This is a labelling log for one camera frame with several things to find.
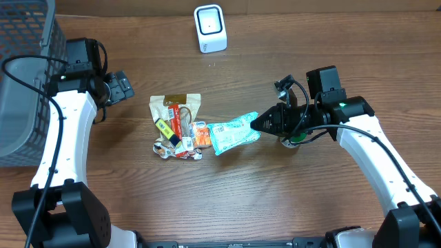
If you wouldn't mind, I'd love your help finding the grey plastic mesh basket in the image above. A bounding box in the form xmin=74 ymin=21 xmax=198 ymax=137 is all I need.
xmin=1 ymin=0 xmax=68 ymax=167

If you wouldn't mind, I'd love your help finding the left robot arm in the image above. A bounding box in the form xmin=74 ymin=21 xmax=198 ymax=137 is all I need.
xmin=12 ymin=38 xmax=143 ymax=247

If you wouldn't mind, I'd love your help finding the teal orange tissue pack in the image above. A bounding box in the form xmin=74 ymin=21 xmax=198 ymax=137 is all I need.
xmin=207 ymin=112 xmax=260 ymax=156

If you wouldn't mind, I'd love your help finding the green lid knorr cup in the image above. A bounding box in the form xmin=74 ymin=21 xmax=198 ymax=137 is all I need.
xmin=279 ymin=133 xmax=307 ymax=148

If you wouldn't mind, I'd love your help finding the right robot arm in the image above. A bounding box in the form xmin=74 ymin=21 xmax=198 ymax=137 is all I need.
xmin=251 ymin=65 xmax=440 ymax=247

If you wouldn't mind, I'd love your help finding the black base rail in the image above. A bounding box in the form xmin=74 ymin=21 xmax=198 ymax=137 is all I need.
xmin=139 ymin=237 xmax=326 ymax=248

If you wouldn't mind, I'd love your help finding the red snack stick packet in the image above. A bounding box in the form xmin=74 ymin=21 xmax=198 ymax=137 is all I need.
xmin=168 ymin=105 xmax=182 ymax=139

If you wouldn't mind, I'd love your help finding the small orange snack packet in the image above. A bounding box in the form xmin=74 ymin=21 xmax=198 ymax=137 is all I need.
xmin=190 ymin=121 xmax=212 ymax=148

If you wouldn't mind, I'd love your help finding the white barcode scanner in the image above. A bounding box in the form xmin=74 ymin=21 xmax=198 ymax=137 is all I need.
xmin=194 ymin=4 xmax=227 ymax=54

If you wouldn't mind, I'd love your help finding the silver red crinkled wrapper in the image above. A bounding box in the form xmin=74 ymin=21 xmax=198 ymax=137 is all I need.
xmin=152 ymin=137 xmax=203 ymax=161

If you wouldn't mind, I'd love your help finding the yellow highlighter marker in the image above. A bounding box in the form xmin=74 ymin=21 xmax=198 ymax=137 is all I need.
xmin=155 ymin=118 xmax=182 ymax=148

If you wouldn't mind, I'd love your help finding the beige brown snack pouch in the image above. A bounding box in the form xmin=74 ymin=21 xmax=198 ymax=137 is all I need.
xmin=149 ymin=94 xmax=201 ymax=137

